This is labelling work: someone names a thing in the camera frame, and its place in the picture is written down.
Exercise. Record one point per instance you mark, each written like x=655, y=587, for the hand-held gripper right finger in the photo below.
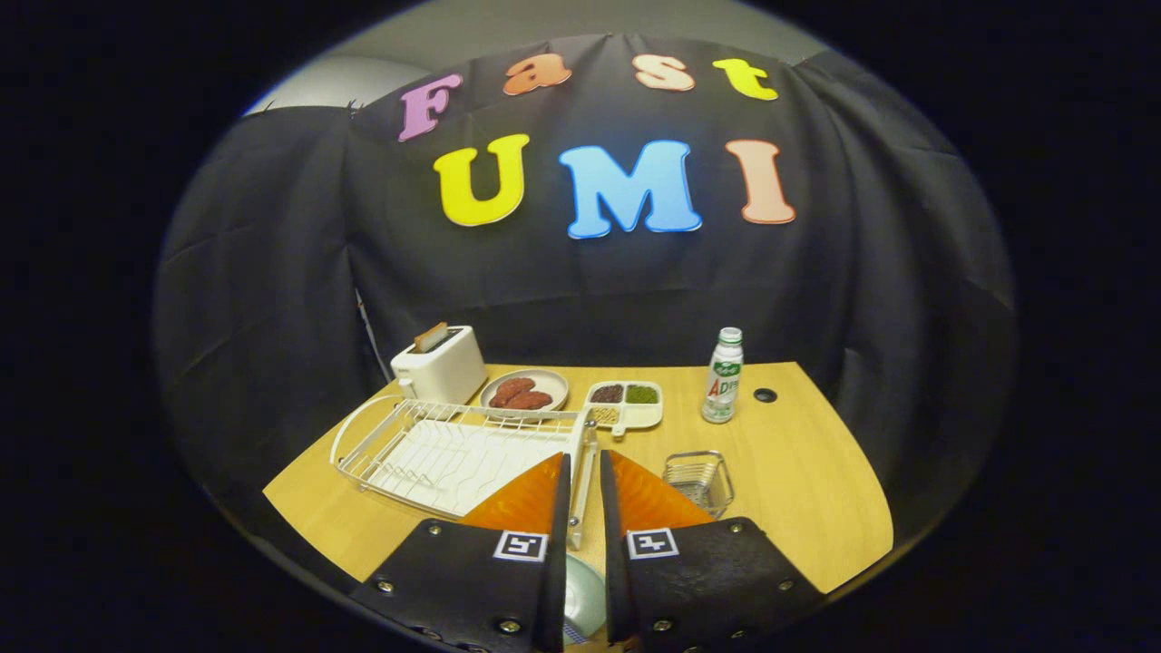
x=615, y=580

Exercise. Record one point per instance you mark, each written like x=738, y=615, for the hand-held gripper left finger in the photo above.
x=555, y=589

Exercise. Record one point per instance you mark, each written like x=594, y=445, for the pale green plate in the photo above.
x=585, y=589

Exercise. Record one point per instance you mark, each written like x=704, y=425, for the beige round plate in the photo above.
x=553, y=385

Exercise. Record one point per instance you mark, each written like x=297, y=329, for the white drain tray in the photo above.
x=453, y=462

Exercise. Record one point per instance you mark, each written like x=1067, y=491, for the pile of yellow soybeans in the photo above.
x=605, y=414

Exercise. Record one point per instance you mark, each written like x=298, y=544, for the white divided tray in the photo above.
x=646, y=415

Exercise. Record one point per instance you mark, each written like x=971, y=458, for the pile of dark red beans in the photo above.
x=608, y=394

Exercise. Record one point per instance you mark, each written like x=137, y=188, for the pile of green beans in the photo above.
x=641, y=394

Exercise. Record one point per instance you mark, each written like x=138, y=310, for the brown meat piece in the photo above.
x=533, y=400
x=510, y=392

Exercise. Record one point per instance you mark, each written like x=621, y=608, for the white drink bottle green cap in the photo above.
x=721, y=399

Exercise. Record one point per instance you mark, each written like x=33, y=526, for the white toaster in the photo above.
x=449, y=372

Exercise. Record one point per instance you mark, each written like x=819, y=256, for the toast slice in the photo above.
x=430, y=337

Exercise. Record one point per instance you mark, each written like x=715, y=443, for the black backdrop cloth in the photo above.
x=816, y=299

